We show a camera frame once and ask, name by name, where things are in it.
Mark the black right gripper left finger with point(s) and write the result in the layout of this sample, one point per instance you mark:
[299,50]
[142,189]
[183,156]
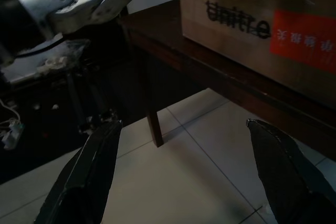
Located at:
[89,176]

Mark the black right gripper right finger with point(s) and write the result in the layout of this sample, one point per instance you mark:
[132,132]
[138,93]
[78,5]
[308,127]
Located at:
[283,176]

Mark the white paper scrap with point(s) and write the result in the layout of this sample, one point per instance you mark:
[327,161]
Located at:
[55,106]

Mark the clear plastic bag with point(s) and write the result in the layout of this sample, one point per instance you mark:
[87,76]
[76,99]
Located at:
[60,58]

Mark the dark wooden table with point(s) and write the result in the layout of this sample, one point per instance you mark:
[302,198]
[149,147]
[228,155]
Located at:
[189,56]

